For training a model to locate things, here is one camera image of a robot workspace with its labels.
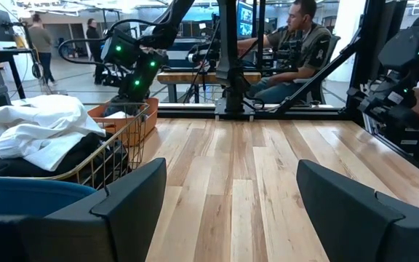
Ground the navy blue cloth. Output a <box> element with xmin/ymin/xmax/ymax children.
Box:
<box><xmin>103</xmin><ymin>95</ymin><xmax>148</xmax><ymax>117</ymax></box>

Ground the black desk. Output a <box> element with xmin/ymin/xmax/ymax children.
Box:
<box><xmin>0</xmin><ymin>47</ymin><xmax>34</xmax><ymax>100</ymax></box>

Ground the navy white striped fabric bin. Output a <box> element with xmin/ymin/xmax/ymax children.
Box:
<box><xmin>0</xmin><ymin>176</ymin><xmax>98</xmax><ymax>219</ymax></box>

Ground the grey office chair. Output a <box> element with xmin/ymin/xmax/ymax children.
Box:
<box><xmin>292</xmin><ymin>34</ymin><xmax>342</xmax><ymax>105</ymax></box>

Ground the white cloth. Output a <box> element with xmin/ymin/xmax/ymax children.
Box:
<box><xmin>0</xmin><ymin>94</ymin><xmax>107</xmax><ymax>172</ymax></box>

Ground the gold wire basket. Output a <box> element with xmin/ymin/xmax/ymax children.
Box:
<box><xmin>0</xmin><ymin>103</ymin><xmax>151</xmax><ymax>191</ymax></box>

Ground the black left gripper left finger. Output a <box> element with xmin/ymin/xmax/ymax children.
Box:
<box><xmin>49</xmin><ymin>156</ymin><xmax>167</xmax><ymax>262</ymax></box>

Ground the pale pink cloth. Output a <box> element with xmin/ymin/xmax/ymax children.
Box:
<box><xmin>105</xmin><ymin>111</ymin><xmax>134</xmax><ymax>120</ymax></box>

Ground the person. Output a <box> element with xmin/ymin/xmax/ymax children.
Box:
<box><xmin>237</xmin><ymin>0</ymin><xmax>333</xmax><ymax>106</ymax></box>
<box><xmin>27</xmin><ymin>13</ymin><xmax>56</xmax><ymax>87</ymax></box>
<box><xmin>85</xmin><ymin>17</ymin><xmax>105</xmax><ymax>85</ymax></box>

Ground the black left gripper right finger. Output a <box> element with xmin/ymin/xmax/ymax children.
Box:
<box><xmin>296</xmin><ymin>159</ymin><xmax>419</xmax><ymax>262</ymax></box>

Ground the black garment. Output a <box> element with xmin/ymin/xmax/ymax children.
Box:
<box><xmin>0</xmin><ymin>132</ymin><xmax>130</xmax><ymax>186</ymax></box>

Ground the black aluminium table frame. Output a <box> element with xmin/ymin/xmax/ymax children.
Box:
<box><xmin>156</xmin><ymin>0</ymin><xmax>419</xmax><ymax>183</ymax></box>

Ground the orange plastic bin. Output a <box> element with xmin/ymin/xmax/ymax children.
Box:
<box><xmin>87</xmin><ymin>97</ymin><xmax>159</xmax><ymax>147</ymax></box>

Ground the lit computer monitor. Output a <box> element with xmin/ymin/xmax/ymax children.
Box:
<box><xmin>236</xmin><ymin>1</ymin><xmax>255</xmax><ymax>38</ymax></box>

